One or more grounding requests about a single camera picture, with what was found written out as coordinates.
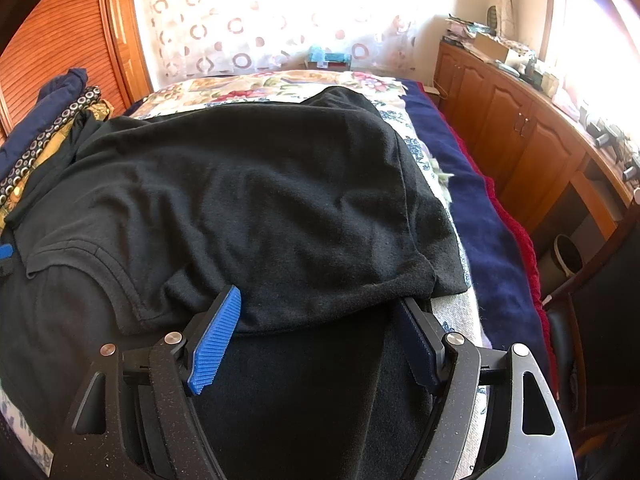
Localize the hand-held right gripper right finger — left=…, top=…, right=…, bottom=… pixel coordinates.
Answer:
left=397, top=297, right=573, bottom=480

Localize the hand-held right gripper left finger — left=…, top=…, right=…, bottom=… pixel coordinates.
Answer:
left=50, top=284, right=243, bottom=480

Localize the black printed t-shirt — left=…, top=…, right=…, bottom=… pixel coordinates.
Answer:
left=0, top=86, right=471, bottom=480

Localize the navy blanket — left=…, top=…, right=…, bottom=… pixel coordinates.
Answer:
left=400, top=79, right=543, bottom=361

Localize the yellow circle-trimmed garment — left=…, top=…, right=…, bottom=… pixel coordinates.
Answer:
left=0, top=85, right=113, bottom=231

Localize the navy folded garment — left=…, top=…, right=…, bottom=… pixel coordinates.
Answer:
left=0, top=67, right=90, bottom=176

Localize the red blanket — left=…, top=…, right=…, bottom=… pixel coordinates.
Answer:
left=440, top=105, right=553, bottom=386

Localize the waste bin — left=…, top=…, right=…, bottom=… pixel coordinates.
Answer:
left=552, top=234, right=586, bottom=281

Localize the black wooden chair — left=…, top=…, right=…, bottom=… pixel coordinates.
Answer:
left=542, top=187, right=640, bottom=461

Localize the wooden louvered wardrobe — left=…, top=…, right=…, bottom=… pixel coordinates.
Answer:
left=0, top=0, right=153, bottom=146

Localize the wooden cabinet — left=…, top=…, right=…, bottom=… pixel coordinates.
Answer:
left=432, top=40, right=640, bottom=246

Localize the floral quilt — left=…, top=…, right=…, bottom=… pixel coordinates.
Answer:
left=125, top=70, right=418, bottom=121

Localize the blue tissue pack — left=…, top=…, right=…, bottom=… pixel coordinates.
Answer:
left=306, top=45, right=351, bottom=71

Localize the cardboard box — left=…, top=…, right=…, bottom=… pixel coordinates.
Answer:
left=472, top=32, right=523, bottom=63

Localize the sheer circle-patterned curtain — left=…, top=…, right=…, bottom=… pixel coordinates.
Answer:
left=132, top=0, right=436, bottom=81

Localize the window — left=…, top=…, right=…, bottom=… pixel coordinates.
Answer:
left=542, top=0, right=640, bottom=126

